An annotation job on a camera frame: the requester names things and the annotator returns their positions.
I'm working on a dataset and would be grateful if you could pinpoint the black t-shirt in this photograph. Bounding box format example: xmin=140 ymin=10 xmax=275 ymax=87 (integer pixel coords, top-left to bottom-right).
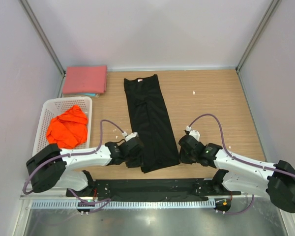
xmin=123 ymin=74 xmax=180 ymax=173

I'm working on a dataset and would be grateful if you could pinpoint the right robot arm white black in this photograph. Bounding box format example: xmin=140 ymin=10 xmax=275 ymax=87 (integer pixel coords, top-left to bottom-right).
xmin=178 ymin=134 xmax=295 ymax=213

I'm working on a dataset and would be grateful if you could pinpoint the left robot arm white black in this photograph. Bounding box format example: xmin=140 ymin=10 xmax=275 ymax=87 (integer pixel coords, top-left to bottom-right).
xmin=22 ymin=133 xmax=144 ymax=197

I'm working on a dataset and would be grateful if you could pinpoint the orange t-shirt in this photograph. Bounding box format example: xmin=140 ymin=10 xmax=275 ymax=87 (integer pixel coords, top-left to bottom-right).
xmin=46 ymin=105 xmax=89 ymax=149

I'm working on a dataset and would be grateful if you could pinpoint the folded teal t-shirt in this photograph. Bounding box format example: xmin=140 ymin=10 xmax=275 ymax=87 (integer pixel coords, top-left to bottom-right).
xmin=84 ymin=93 xmax=100 ymax=98

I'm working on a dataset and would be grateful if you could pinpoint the folded pink t-shirt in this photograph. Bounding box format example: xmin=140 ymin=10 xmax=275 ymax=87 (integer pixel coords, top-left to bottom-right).
xmin=62 ymin=65 xmax=107 ymax=94

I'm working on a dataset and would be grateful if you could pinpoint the white plastic basket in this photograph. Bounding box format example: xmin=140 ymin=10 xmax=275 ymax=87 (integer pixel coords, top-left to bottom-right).
xmin=32 ymin=96 xmax=92 ymax=156

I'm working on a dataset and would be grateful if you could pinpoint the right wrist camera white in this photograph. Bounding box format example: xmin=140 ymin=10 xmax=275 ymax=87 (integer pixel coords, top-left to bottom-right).
xmin=185 ymin=126 xmax=201 ymax=141

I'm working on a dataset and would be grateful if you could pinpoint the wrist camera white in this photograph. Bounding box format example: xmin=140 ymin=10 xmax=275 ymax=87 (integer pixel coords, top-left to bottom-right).
xmin=122 ymin=131 xmax=139 ymax=142
xmin=185 ymin=126 xmax=201 ymax=141

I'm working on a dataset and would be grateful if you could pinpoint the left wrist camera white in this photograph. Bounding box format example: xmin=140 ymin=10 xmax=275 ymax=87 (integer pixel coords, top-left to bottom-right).
xmin=122 ymin=131 xmax=139 ymax=142

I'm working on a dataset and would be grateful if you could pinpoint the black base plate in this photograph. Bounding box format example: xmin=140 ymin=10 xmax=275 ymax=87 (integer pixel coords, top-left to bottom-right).
xmin=76 ymin=178 xmax=241 ymax=202

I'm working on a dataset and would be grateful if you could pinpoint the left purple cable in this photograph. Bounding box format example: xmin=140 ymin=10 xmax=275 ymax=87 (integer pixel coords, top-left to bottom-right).
xmin=22 ymin=119 xmax=127 ymax=227

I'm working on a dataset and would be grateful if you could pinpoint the white slotted cable duct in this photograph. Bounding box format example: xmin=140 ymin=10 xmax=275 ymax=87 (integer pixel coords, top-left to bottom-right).
xmin=31 ymin=199 xmax=215 ymax=209

